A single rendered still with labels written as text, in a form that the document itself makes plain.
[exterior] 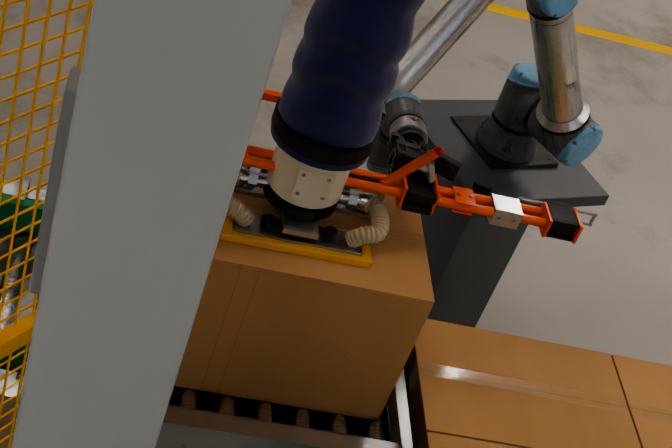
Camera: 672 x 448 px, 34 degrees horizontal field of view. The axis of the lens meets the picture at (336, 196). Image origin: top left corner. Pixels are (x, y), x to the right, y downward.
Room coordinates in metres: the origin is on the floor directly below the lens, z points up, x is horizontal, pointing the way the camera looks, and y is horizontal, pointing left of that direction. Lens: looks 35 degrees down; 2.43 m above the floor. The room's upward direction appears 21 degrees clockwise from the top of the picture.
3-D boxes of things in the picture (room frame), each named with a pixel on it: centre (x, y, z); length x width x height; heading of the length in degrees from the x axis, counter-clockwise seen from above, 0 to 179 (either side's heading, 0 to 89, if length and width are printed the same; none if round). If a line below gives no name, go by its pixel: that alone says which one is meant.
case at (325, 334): (1.97, 0.06, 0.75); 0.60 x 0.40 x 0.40; 105
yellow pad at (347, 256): (1.89, 0.05, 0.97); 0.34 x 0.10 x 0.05; 106
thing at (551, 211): (2.13, -0.50, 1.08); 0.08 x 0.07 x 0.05; 106
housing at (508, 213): (2.10, -0.37, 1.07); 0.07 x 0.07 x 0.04; 16
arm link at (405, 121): (2.26, -0.11, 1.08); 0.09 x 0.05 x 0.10; 105
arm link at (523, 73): (2.94, -0.43, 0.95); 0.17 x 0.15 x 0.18; 46
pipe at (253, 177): (1.98, 0.08, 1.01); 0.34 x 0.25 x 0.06; 106
